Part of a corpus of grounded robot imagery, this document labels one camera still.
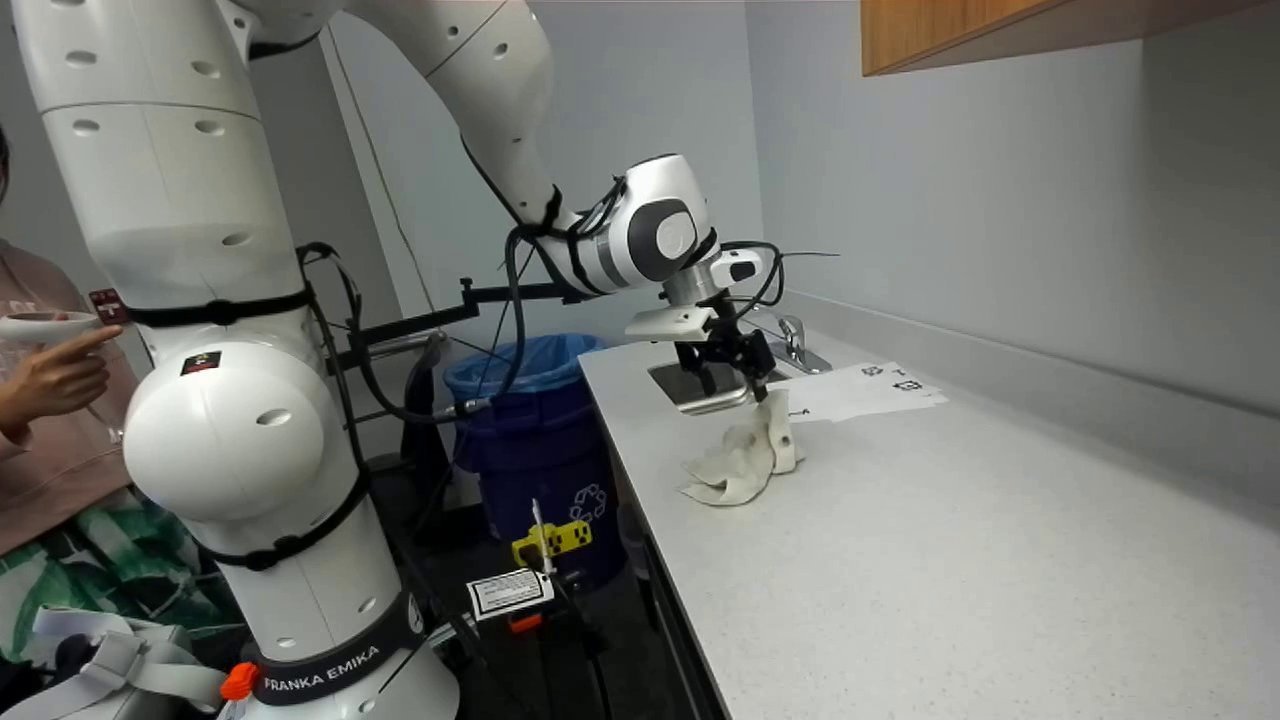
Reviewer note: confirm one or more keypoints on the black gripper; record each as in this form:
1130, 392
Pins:
726, 349

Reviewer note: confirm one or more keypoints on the white handheld device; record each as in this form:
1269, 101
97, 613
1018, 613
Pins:
46, 324

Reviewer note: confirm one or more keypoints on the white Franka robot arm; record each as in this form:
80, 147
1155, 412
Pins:
161, 163

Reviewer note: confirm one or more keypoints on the person hand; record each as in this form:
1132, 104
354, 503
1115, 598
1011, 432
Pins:
54, 376

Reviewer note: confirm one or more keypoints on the metal sink faucet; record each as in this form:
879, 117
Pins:
796, 341

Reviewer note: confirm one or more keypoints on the white paper sheet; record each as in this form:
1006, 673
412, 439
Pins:
866, 391

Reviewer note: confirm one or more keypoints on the blue recycling bin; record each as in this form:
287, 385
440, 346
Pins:
532, 443

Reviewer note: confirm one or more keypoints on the yellow power strip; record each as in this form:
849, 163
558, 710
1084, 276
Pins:
550, 542

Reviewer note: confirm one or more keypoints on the white labelled box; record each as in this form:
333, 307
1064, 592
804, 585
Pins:
507, 592

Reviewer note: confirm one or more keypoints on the small orange object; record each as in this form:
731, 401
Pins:
525, 623

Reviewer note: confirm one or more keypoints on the orange round knob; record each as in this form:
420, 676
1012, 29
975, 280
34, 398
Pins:
237, 683

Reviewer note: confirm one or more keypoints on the green patterned fabric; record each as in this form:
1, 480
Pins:
104, 563

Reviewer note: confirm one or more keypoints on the person in pink shirt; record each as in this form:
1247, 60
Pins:
40, 465

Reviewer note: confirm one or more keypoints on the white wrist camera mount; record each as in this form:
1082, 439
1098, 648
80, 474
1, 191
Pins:
665, 321

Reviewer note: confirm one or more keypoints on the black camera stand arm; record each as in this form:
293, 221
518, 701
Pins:
440, 314

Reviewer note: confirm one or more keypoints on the wooden wall cabinet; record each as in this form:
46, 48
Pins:
1000, 25

